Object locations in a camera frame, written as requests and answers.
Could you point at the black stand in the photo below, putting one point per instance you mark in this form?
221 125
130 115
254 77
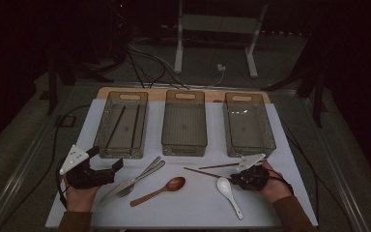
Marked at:
318 103
52 90

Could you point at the white ceramic spoon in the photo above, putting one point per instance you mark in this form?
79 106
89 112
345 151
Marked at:
224 187

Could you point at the white table mat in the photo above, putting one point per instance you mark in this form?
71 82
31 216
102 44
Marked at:
190 209

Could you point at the white metal stand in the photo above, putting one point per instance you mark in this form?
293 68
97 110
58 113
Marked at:
178 48

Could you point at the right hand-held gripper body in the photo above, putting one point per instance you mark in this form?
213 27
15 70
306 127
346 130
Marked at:
251 179

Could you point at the white plug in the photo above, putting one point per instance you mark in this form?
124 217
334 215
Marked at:
221 67

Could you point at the person's left hand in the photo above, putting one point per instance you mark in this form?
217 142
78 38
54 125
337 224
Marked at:
80 199

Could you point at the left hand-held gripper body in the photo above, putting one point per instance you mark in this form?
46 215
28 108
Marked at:
90 179

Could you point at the wooden spoon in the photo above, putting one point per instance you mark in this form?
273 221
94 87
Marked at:
174 184

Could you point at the smoky clear plastic bin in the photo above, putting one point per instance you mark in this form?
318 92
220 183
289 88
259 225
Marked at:
249 132
184 129
122 151

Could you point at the person's right hand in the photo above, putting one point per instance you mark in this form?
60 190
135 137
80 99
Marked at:
275 190

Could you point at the black chopstick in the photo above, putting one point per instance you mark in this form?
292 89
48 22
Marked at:
116 126
135 125

